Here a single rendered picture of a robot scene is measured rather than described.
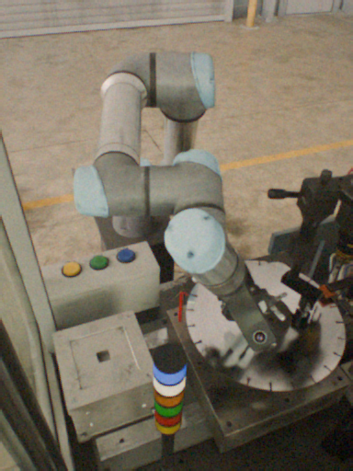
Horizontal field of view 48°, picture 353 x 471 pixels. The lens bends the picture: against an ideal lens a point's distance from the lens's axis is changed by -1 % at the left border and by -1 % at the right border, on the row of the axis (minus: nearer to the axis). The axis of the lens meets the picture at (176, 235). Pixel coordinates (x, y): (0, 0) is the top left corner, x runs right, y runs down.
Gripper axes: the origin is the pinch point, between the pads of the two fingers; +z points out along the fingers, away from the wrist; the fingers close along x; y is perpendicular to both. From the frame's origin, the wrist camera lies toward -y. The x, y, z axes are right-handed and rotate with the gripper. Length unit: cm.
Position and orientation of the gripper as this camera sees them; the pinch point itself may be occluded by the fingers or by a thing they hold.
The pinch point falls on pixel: (256, 316)
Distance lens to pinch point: 82.3
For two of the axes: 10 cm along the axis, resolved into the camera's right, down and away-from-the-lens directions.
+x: -8.6, 4.9, 1.5
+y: -3.3, -7.6, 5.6
